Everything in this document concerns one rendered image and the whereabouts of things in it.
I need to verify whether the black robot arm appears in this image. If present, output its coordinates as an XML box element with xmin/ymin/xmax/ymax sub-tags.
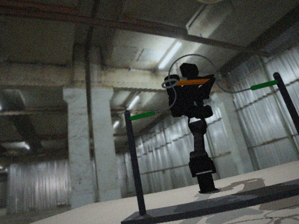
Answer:
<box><xmin>167</xmin><ymin>85</ymin><xmax>218</xmax><ymax>194</ymax></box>

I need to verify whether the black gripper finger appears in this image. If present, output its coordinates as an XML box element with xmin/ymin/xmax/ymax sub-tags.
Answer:
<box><xmin>192</xmin><ymin>77</ymin><xmax>215</xmax><ymax>99</ymax></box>
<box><xmin>188</xmin><ymin>74</ymin><xmax>214</xmax><ymax>85</ymax></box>

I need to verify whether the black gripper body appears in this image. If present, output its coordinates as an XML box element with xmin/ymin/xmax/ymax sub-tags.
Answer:
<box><xmin>180</xmin><ymin>63</ymin><xmax>213</xmax><ymax>119</ymax></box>

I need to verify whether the grey ring with orange handle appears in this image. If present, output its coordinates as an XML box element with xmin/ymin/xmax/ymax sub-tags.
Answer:
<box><xmin>162</xmin><ymin>79</ymin><xmax>210</xmax><ymax>88</ymax></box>

